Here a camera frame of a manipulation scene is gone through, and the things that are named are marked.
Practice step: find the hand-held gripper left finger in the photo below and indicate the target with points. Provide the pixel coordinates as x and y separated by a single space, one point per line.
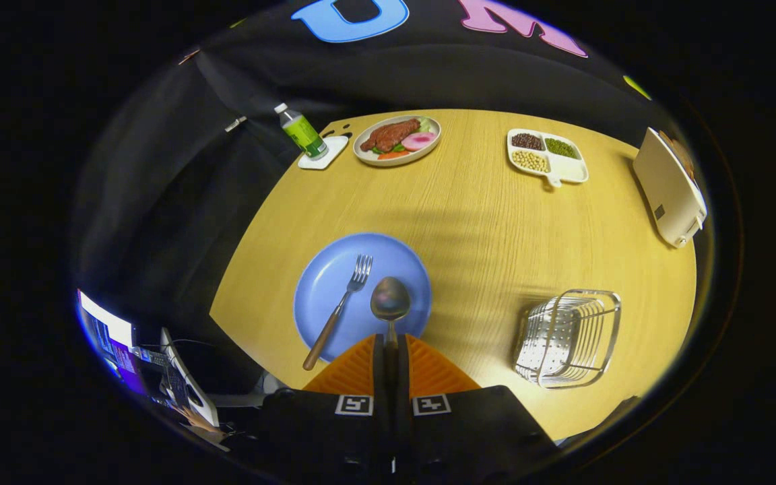
379 377

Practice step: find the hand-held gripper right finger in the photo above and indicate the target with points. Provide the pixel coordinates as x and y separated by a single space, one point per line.
403 384

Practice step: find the metal spoon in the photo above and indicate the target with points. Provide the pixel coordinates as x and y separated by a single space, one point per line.
390 300

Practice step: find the blue plate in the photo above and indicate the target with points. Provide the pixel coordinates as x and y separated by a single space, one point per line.
324 283

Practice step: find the white square coaster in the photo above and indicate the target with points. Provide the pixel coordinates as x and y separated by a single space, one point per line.
333 149

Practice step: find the plate of toy food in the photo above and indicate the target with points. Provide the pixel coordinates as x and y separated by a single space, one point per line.
395 135

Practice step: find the green drink bottle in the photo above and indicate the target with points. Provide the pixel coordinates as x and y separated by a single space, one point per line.
304 135

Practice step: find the white divided bean dish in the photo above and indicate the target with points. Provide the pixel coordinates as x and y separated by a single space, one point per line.
566 168

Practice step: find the computer monitor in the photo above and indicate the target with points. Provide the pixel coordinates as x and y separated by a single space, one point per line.
108 337

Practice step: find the white cloth clip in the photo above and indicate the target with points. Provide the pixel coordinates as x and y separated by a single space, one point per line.
235 124

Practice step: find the cream toaster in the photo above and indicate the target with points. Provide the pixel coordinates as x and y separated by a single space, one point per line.
667 188

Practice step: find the red cloth clip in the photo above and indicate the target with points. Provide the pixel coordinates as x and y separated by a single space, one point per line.
189 56

